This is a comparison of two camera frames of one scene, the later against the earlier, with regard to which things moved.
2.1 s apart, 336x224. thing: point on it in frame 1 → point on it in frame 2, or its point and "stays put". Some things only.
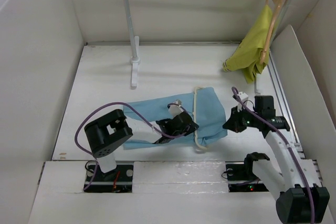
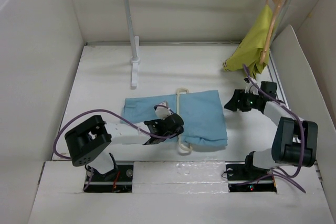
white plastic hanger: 195,94 → 177,103
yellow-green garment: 247,56 stays put
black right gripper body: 248,119 → 250,100
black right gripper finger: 234,122 → 236,102
